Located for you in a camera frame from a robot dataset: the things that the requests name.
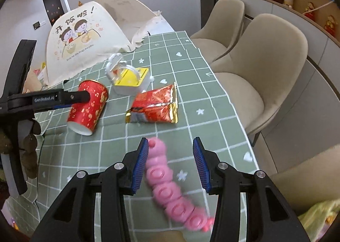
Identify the far beige chair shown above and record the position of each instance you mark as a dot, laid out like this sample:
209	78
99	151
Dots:
221	31

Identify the yellow trash bag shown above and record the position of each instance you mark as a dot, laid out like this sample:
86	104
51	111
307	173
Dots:
319	218

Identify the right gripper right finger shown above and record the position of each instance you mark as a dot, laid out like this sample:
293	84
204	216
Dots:
269	216

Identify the white food cover tent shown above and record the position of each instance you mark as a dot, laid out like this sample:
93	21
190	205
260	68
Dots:
93	32

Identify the green checked tablecloth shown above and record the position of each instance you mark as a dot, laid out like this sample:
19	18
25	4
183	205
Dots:
204	111

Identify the middle beige chair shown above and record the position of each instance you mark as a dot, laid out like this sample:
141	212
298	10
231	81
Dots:
261	70

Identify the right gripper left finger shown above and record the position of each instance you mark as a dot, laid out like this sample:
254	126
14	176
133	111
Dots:
71	217

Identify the left gloved hand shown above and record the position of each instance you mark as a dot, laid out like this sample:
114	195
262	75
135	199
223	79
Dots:
27	142

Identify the red foil snack bag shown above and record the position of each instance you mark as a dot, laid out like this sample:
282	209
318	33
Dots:
157	105

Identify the white yellow toy box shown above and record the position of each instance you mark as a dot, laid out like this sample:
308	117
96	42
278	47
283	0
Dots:
126	79

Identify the red figurine left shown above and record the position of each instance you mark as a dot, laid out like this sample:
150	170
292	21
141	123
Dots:
309	11

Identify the pink caterpillar toy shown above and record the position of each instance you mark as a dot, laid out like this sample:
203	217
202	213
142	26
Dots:
167	193

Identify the red figurine right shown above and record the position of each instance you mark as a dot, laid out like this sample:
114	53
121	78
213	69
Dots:
331	25

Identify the beige chair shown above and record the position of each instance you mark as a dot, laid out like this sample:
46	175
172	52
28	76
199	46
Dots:
221	31
261	70
313	181

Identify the grey cabinet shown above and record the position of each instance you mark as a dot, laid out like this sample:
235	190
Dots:
308	121

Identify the near beige chair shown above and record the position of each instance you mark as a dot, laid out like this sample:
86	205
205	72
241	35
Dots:
313	181

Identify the red paper cup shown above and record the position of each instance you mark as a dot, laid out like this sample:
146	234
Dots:
83	117

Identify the red figurine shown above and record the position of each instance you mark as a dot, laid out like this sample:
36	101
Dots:
309	11
331	25

